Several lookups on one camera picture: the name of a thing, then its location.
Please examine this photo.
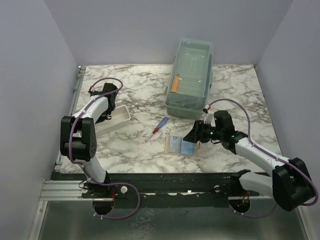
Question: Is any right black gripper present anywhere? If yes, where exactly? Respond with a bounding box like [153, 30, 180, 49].
[183, 119, 224, 143]

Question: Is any white rectangular plastic tray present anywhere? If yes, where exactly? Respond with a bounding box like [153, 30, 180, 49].
[95, 105, 131, 138]

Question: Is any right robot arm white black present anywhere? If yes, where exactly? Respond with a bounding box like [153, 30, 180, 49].
[183, 110, 319, 212]

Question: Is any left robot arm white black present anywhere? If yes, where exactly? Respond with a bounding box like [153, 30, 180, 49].
[60, 83, 119, 198]

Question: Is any blue red screwdriver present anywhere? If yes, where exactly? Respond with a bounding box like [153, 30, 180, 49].
[144, 117, 169, 143]

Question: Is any orange tool inside toolbox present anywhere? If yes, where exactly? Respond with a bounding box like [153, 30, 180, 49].
[170, 75, 180, 93]

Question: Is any translucent green plastic toolbox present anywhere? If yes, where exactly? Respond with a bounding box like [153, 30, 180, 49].
[165, 38, 214, 120]

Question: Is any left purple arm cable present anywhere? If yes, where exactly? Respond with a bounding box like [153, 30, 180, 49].
[69, 77, 141, 221]

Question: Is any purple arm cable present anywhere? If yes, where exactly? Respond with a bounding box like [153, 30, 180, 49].
[203, 98, 320, 218]
[69, 77, 141, 221]

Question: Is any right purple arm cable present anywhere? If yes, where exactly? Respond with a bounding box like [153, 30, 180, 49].
[203, 98, 320, 218]

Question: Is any aluminium frame rail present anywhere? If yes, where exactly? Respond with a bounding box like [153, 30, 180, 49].
[27, 65, 87, 240]

